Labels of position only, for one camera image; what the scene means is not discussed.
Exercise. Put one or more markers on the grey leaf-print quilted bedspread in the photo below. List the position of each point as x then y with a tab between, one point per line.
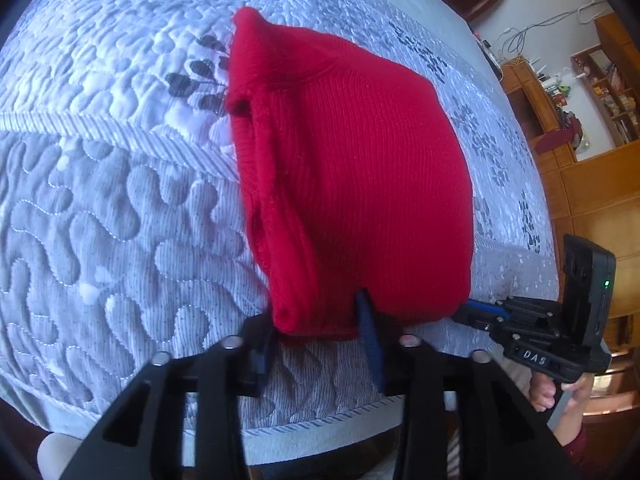
100	210

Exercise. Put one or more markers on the red cloth bag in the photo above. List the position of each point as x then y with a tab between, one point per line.
562	135

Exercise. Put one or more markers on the person's right forearm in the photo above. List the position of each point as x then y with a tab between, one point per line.
575	432

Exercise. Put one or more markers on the wooden bookshelf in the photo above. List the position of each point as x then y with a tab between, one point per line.
615	90

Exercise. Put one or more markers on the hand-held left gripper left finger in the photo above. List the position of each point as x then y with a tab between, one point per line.
262	355

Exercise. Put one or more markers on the red knitted sweater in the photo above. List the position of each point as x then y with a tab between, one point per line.
360	160

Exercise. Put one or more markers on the person's right hand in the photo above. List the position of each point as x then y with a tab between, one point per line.
542	392

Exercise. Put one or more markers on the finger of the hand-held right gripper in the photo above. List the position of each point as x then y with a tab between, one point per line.
472	316

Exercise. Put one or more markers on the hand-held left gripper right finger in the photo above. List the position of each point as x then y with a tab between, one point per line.
370	340

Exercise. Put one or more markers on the wooden cabinet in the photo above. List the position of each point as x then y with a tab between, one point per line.
590	200

